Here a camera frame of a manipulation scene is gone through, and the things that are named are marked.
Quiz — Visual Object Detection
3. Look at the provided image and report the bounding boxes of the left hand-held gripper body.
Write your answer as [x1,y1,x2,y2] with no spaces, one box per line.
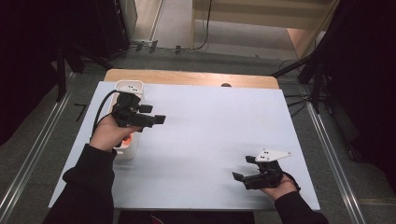
[111,79,157,129]

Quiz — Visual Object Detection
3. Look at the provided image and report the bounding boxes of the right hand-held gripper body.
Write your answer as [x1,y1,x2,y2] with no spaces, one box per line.
[243,148,292,190]

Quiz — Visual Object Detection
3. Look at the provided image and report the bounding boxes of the white plastic bin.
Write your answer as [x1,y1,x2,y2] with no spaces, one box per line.
[106,79,146,161]

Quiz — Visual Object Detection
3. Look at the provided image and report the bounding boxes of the person's right hand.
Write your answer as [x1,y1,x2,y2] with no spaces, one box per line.
[260,174,298,202]

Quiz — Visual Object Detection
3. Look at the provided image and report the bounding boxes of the person's left hand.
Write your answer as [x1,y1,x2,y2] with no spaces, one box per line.
[89,114,141,153]

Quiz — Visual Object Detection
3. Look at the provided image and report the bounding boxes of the wooden table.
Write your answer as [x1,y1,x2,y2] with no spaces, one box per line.
[103,68,280,91]

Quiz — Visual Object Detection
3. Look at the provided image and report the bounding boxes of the black tripod stand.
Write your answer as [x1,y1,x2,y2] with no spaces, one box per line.
[54,40,113,103]
[271,46,325,115]

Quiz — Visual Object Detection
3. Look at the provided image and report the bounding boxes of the black cabinet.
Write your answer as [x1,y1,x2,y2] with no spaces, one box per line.
[92,0,132,60]

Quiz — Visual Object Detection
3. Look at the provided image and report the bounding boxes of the light wooden platform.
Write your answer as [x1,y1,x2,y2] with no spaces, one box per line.
[191,0,340,60]

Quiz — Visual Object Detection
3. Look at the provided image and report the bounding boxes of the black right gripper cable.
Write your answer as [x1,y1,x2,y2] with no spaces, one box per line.
[281,171,302,192]

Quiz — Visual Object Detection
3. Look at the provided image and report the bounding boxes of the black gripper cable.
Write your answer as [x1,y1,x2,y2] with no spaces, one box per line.
[91,89,121,139]
[281,171,302,192]

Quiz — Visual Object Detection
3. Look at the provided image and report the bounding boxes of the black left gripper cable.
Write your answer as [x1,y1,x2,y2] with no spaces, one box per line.
[91,89,121,139]

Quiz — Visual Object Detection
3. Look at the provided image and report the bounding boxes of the metal floor rail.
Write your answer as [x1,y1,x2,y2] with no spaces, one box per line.
[303,92,367,224]
[0,72,78,223]

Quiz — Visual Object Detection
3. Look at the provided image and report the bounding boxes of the black floor cables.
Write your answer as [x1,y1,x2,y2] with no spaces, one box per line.
[283,91,314,119]

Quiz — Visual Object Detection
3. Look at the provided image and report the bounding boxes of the hanging black cable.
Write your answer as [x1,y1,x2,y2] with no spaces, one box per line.
[190,0,214,51]

